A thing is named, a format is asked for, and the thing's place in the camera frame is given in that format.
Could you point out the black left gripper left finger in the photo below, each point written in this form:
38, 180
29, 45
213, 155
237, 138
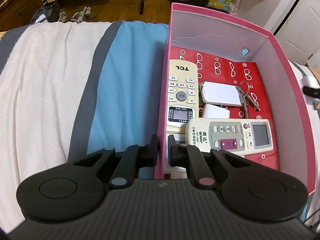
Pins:
148, 154

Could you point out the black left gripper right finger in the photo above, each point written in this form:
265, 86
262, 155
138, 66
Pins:
177, 156

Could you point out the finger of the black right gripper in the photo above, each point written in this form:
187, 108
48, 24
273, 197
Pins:
311, 92

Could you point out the white charger plug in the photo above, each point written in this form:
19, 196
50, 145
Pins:
215, 112

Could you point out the cream TCL remote control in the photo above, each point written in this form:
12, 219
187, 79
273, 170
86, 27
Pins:
183, 95

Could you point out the white QUNDA remote control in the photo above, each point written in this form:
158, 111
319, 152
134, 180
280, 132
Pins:
239, 136

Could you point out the silver key bunch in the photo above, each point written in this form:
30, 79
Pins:
245, 97

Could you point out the white rectangular box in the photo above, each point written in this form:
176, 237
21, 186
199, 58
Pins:
220, 94

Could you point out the pink cardboard box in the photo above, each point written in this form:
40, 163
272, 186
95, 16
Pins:
236, 39

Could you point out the white door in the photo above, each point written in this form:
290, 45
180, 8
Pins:
299, 36

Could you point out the striped blue white bedsheet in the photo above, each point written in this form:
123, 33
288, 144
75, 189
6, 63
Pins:
54, 76

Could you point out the white sandals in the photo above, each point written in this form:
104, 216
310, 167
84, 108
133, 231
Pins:
85, 14

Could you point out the dark wooden cabinet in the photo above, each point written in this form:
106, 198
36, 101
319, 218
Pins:
17, 13

